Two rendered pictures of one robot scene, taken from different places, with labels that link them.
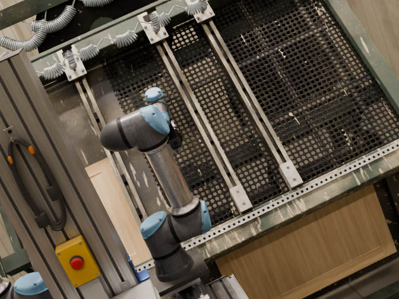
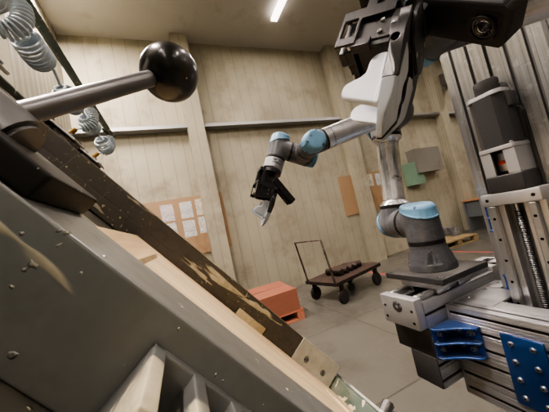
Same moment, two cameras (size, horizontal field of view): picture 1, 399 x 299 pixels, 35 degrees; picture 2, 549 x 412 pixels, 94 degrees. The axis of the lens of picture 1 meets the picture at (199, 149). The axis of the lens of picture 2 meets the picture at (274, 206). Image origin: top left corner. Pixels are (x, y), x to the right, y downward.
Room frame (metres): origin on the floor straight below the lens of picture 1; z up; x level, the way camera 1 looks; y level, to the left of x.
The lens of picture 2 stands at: (2.97, 1.01, 1.30)
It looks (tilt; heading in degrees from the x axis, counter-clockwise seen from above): 4 degrees up; 254
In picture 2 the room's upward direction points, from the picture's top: 12 degrees counter-clockwise
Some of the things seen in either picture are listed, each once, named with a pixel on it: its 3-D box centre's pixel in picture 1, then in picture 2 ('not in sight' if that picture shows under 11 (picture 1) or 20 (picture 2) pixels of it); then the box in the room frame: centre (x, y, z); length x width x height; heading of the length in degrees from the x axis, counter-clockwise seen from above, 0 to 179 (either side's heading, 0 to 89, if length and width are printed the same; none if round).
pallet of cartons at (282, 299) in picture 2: not in sight; (254, 309); (2.49, -2.69, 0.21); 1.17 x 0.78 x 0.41; 6
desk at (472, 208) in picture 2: not in sight; (506, 210); (-4.25, -3.61, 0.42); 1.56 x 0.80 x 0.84; 96
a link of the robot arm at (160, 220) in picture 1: (160, 232); (419, 220); (2.24, 0.26, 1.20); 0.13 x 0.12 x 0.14; 83
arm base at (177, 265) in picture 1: (170, 258); (429, 253); (2.24, 0.27, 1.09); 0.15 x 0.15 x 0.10
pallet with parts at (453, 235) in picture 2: not in sight; (442, 238); (-2.24, -3.76, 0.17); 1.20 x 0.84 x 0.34; 6
